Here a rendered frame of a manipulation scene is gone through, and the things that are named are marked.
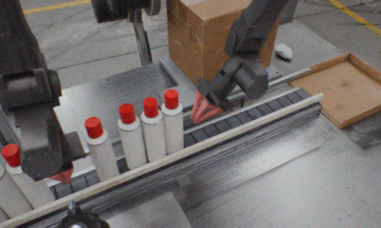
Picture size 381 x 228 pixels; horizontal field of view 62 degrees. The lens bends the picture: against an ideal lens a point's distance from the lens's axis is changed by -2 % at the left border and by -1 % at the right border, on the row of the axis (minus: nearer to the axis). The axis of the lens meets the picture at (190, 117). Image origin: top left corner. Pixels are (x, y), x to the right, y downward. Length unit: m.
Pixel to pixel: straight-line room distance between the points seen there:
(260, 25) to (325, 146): 0.47
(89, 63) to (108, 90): 1.64
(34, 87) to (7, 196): 0.33
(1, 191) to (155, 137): 0.34
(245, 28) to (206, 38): 0.27
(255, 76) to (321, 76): 0.59
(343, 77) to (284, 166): 0.50
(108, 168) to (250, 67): 0.40
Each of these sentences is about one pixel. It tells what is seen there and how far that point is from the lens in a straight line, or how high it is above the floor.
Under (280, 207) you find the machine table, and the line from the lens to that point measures 0.87.
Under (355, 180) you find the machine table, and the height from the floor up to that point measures 0.83.
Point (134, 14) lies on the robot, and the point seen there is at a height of 0.85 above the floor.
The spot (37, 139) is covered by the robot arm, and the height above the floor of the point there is 1.23.
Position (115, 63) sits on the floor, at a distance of 2.73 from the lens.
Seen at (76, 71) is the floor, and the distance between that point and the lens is 2.73.
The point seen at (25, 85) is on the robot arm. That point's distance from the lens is 0.51.
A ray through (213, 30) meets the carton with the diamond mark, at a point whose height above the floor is 1.08.
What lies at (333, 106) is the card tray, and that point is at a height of 0.83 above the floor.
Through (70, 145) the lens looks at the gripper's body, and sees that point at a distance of 0.63.
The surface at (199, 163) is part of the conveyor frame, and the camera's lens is 0.88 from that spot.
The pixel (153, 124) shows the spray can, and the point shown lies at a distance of 0.73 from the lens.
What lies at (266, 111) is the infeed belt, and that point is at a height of 0.88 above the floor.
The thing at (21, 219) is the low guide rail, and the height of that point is 0.91.
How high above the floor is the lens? 1.57
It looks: 46 degrees down
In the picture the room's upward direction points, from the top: straight up
